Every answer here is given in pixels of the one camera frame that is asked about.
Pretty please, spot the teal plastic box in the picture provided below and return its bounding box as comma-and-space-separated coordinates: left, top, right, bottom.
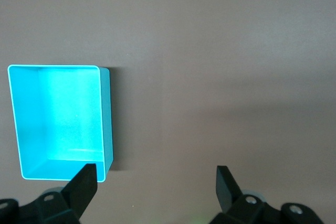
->
7, 64, 114, 183

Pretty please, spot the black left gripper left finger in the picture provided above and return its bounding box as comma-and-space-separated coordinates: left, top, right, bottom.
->
0, 163, 99, 224

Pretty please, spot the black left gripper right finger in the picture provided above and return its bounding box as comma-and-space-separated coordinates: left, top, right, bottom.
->
209, 165, 323, 224

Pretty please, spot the brown table mat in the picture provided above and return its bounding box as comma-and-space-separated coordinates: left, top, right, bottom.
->
0, 0, 336, 224

